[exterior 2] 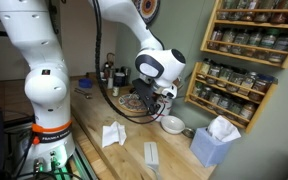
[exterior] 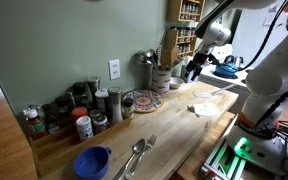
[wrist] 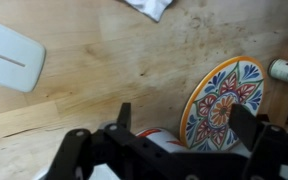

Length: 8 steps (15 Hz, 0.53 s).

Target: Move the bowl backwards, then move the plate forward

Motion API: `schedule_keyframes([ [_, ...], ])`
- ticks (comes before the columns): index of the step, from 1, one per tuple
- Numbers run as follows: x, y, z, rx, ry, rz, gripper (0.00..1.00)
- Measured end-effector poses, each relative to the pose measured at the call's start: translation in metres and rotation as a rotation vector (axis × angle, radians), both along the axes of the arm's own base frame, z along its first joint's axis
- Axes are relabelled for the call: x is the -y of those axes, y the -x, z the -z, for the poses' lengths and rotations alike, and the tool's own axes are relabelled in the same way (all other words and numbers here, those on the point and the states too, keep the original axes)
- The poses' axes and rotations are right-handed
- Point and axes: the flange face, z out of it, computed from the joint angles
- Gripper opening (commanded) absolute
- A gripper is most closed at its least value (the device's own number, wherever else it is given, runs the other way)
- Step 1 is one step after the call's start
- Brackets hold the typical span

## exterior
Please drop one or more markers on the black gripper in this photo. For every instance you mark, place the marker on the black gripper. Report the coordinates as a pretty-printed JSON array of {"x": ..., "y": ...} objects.
[{"x": 204, "y": 59}]

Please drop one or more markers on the white ceramic bowl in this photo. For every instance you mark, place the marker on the white ceramic bowl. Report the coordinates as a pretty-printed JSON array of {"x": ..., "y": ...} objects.
[{"x": 176, "y": 82}]

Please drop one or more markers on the colourful patterned ceramic plate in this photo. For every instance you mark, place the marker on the colourful patterned ceramic plate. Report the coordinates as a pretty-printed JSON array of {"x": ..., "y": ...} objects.
[{"x": 144, "y": 101}]

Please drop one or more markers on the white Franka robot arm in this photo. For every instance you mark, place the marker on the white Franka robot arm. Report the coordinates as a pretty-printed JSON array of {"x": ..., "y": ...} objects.
[{"x": 267, "y": 80}]

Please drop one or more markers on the wooden spoon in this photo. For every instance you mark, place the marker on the wooden spoon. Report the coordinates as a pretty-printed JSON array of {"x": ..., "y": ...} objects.
[{"x": 174, "y": 53}]

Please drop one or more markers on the wooden spatula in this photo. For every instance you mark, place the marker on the wooden spatula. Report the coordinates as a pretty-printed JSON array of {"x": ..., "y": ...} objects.
[{"x": 165, "y": 58}]

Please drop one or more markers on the blue kettle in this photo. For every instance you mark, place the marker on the blue kettle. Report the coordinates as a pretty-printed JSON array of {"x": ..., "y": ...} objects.
[{"x": 225, "y": 70}]

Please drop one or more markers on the white crock with red fish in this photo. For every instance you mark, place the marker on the white crock with red fish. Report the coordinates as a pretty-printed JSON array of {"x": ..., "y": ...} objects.
[{"x": 161, "y": 80}]

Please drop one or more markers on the wooden spice rack two shelves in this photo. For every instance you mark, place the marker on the wooden spice rack two shelves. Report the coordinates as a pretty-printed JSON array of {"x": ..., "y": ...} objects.
[{"x": 170, "y": 38}]

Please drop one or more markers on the black plastic spoon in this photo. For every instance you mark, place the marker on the black plastic spoon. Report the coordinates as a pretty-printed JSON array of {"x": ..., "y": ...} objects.
[{"x": 154, "y": 60}]

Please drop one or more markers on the metal ladle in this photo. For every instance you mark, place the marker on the metal ladle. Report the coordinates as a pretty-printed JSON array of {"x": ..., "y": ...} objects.
[{"x": 143, "y": 56}]

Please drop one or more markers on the white stove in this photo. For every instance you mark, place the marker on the white stove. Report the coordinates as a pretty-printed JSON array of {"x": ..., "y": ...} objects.
[{"x": 239, "y": 100}]

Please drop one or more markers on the wooden spice rack three shelves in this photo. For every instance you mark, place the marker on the wooden spice rack three shelves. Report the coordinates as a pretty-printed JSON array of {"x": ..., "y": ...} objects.
[{"x": 174, "y": 10}]

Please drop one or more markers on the small black lid jar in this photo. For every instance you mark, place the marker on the small black lid jar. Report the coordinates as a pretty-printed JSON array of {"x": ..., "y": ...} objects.
[{"x": 128, "y": 109}]

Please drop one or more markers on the metal fork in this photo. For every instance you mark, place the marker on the metal fork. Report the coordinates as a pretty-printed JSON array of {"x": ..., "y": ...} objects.
[{"x": 150, "y": 141}]

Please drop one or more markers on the tall clear grinder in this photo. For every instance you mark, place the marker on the tall clear grinder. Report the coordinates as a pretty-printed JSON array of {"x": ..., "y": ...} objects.
[{"x": 116, "y": 106}]

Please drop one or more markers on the metal spoon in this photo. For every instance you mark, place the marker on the metal spoon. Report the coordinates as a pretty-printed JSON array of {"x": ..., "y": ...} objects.
[{"x": 139, "y": 146}]

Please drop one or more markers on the white plastic container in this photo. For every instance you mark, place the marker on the white plastic container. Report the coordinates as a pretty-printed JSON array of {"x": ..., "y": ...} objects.
[{"x": 101, "y": 100}]

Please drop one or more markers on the tall metal lid jar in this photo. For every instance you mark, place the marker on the tall metal lid jar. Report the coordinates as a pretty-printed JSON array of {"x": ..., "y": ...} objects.
[{"x": 93, "y": 85}]

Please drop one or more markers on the small silver lid jar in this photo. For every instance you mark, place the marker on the small silver lid jar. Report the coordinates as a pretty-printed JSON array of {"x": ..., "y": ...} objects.
[{"x": 100, "y": 125}]

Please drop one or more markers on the black lid spice jar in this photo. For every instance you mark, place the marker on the black lid spice jar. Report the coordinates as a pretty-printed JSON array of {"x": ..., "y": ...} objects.
[
  {"x": 79, "y": 91},
  {"x": 62, "y": 106}
]

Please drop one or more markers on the red lid spice container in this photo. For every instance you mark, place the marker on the red lid spice container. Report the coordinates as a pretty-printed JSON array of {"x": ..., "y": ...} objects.
[{"x": 79, "y": 112}]

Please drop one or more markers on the white labelled shaker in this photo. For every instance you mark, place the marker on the white labelled shaker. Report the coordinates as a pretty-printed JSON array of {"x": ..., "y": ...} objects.
[{"x": 84, "y": 130}]

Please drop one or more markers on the blue plastic measuring cup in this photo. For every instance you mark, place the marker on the blue plastic measuring cup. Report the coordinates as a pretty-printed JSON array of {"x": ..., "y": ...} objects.
[{"x": 90, "y": 163}]

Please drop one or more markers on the dark glass bottle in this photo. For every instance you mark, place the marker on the dark glass bottle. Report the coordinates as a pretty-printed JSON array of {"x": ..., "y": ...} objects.
[{"x": 51, "y": 121}]

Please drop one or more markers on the wooden spice tray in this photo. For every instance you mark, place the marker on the wooden spice tray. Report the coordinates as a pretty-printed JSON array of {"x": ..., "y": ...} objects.
[{"x": 60, "y": 150}]

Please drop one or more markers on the red sauce bottle white cap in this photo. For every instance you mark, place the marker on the red sauce bottle white cap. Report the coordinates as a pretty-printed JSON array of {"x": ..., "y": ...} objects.
[{"x": 35, "y": 125}]

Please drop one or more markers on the white wall outlet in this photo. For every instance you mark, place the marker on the white wall outlet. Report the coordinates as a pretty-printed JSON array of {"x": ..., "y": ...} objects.
[{"x": 114, "y": 69}]

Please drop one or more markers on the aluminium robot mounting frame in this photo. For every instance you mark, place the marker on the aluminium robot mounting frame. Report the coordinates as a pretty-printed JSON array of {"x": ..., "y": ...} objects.
[{"x": 224, "y": 163}]

